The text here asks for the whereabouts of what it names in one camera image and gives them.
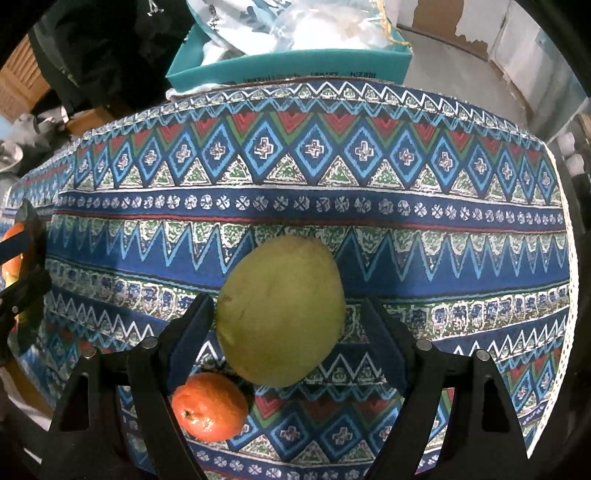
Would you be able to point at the orange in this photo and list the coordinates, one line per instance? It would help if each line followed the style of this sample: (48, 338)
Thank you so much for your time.
(210, 406)
(11, 267)

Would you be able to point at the wooden furniture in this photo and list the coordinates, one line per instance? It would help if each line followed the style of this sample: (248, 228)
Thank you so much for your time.
(21, 78)

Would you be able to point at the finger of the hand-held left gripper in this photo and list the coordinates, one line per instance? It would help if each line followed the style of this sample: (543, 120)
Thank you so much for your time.
(14, 248)
(34, 240)

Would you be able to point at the teal box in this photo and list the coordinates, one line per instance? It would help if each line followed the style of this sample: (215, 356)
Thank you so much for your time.
(295, 69)

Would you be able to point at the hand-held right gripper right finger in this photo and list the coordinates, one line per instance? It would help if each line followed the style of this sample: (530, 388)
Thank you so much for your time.
(385, 341)

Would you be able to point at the patterned blue tablecloth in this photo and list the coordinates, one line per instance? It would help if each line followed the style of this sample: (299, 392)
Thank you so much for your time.
(369, 207)

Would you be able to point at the white container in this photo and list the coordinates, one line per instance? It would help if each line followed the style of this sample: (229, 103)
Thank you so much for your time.
(569, 143)
(577, 165)

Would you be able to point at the white plastic bags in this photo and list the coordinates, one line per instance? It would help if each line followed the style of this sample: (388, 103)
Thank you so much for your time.
(295, 23)

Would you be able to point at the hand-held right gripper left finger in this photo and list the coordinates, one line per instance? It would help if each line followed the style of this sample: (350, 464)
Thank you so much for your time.
(194, 332)

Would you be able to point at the black jacket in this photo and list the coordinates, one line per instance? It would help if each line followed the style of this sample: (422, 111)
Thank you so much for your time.
(111, 46)

